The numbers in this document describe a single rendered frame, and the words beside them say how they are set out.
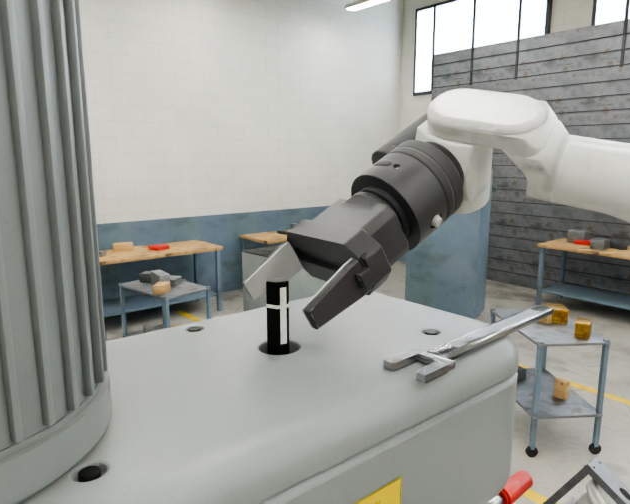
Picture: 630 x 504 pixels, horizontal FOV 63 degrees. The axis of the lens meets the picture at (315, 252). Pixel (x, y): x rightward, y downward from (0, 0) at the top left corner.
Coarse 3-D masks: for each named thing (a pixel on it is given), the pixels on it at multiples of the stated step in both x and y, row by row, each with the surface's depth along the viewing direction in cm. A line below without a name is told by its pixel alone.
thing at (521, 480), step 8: (520, 472) 57; (512, 480) 56; (520, 480) 56; (528, 480) 57; (504, 488) 54; (512, 488) 55; (520, 488) 55; (528, 488) 57; (496, 496) 54; (504, 496) 54; (512, 496) 54; (520, 496) 55
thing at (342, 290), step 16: (336, 272) 41; (352, 272) 41; (368, 272) 41; (336, 288) 41; (352, 288) 42; (368, 288) 42; (320, 304) 40; (336, 304) 41; (352, 304) 42; (320, 320) 40
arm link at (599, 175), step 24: (576, 144) 47; (600, 144) 46; (624, 144) 46; (576, 168) 46; (600, 168) 45; (624, 168) 44; (576, 192) 47; (600, 192) 46; (624, 192) 44; (624, 216) 46
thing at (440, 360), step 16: (512, 320) 50; (528, 320) 51; (464, 336) 46; (480, 336) 46; (496, 336) 47; (416, 352) 42; (432, 352) 42; (448, 352) 42; (464, 352) 43; (384, 368) 41; (400, 368) 41; (432, 368) 39; (448, 368) 40
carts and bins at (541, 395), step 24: (120, 288) 504; (144, 288) 487; (168, 288) 475; (192, 288) 487; (168, 312) 458; (504, 312) 412; (528, 336) 357; (552, 336) 357; (576, 336) 354; (600, 336) 357; (528, 384) 402; (552, 384) 402; (600, 384) 353; (528, 408) 364; (552, 408) 364; (576, 408) 364; (600, 408) 355
